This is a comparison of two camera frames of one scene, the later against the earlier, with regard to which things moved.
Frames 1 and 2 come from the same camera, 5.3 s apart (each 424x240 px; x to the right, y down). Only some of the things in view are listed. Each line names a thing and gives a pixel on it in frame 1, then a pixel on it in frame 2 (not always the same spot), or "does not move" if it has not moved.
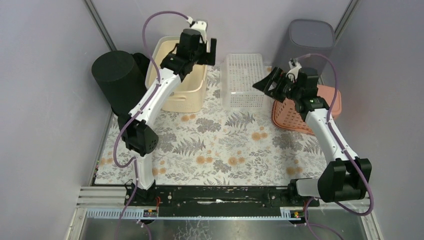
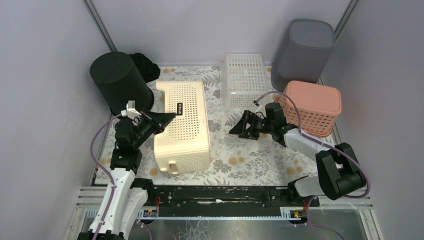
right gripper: x=265 y=84 to x=249 y=117
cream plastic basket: x=189 y=96 to x=184 y=146
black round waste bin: x=119 y=78 does not move
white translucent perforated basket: x=239 y=74 does not move
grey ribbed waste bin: x=310 y=42 does not move
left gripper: x=208 y=52 to x=149 y=120
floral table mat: x=215 y=145 does not move
